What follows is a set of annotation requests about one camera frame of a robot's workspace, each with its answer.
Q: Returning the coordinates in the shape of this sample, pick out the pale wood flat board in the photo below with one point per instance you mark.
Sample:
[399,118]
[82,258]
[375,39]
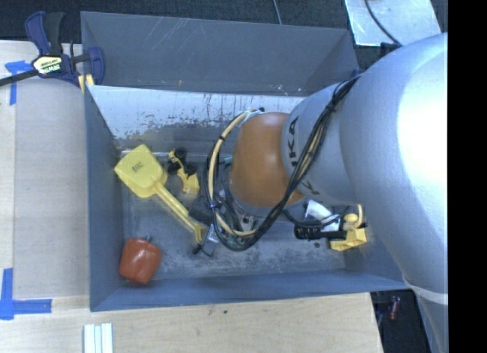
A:
[49,191]

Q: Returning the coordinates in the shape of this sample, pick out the yellow toy shovel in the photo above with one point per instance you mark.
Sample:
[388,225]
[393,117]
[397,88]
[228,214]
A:
[141,170]

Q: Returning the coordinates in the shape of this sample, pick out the red toy bell pepper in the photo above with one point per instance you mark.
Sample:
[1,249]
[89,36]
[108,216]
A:
[140,261]

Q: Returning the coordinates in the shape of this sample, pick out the yellow plastic toy piece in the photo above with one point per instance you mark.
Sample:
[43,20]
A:
[352,236]

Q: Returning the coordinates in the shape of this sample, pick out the grey metal bin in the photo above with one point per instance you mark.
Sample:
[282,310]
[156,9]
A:
[190,58]

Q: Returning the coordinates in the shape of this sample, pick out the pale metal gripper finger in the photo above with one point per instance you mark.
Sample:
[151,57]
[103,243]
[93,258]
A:
[213,235]
[205,249]

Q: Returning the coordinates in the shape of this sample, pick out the yellow toy vehicle black wheels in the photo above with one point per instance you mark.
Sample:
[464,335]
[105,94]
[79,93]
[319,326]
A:
[189,180]

